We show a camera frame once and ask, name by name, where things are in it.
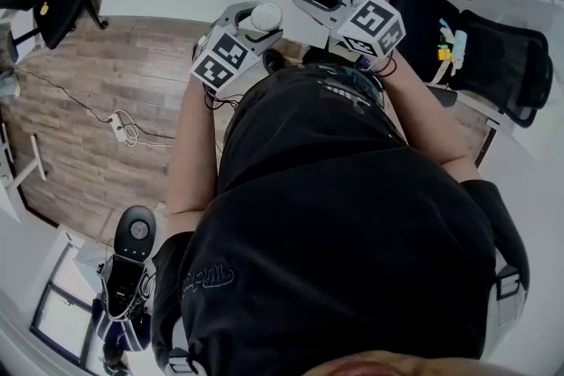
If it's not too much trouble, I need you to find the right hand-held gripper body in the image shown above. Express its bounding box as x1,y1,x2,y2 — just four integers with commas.
308,0,406,59

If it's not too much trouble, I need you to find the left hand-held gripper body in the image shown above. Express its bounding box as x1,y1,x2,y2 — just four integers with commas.
189,25,262,93

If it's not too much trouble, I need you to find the person's right forearm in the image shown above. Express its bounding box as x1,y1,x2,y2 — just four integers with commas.
380,49,482,182

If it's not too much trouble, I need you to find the person's left forearm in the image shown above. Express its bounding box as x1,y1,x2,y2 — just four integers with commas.
166,77,222,235

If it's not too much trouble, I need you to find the person's left black shoe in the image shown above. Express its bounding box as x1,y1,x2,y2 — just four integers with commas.
263,48,288,76

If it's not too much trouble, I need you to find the black wrist band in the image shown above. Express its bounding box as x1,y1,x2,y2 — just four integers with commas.
203,79,243,112
372,56,398,78

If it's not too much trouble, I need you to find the pale blue packet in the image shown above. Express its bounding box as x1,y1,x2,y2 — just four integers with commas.
453,30,469,68

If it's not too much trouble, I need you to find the person's black t-shirt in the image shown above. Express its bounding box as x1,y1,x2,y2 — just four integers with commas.
151,63,531,376

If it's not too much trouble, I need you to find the white standing table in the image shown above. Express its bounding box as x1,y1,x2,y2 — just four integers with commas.
0,122,48,224

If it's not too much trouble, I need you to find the black framed window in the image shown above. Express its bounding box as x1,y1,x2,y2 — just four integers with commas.
29,241,112,373

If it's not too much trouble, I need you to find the coiled white cable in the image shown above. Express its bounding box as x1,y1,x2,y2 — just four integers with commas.
117,108,141,147

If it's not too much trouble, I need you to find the thin black floor cable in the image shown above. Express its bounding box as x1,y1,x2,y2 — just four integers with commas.
16,66,115,123

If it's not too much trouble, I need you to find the grey harness strap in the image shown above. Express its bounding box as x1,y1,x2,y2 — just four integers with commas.
166,316,197,376
495,262,529,341

